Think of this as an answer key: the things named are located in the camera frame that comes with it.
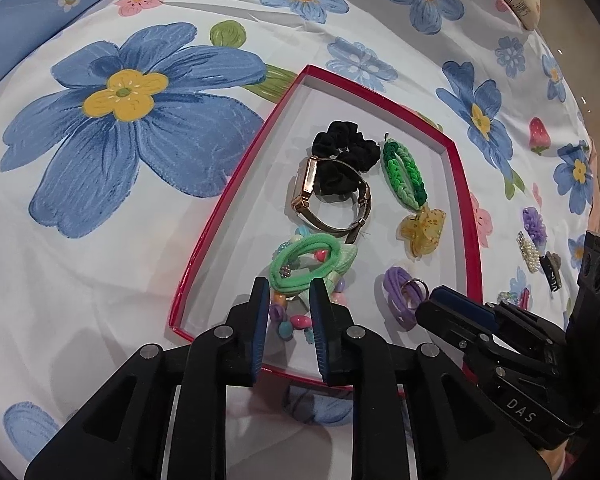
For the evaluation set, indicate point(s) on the black scrunchie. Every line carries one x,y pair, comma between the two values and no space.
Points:
340,142

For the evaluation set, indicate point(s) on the black glitter hair claw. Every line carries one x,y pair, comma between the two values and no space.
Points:
551,275

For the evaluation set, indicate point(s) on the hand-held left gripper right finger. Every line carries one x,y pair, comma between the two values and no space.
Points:
320,330

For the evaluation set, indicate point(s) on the pink hair clip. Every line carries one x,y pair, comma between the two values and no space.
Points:
524,299

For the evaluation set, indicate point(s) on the purple flower hair clip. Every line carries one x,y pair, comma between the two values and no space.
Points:
534,225

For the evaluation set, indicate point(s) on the red shallow box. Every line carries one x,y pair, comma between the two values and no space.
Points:
290,125

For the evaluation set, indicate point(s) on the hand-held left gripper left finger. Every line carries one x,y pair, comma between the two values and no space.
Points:
260,330

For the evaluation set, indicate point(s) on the floral strawberry bed sheet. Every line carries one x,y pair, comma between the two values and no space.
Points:
130,240

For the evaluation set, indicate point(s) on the pearl hair clip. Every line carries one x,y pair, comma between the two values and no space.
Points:
528,255

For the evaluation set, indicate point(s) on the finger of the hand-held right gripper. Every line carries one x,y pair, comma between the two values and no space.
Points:
480,350
462,302

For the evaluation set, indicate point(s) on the light blue pillow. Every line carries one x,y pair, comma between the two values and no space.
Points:
25,25

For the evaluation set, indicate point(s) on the yellow hair claw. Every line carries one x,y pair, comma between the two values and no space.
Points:
422,230

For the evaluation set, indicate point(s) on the gold mesh band watch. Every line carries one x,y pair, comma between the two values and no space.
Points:
305,180

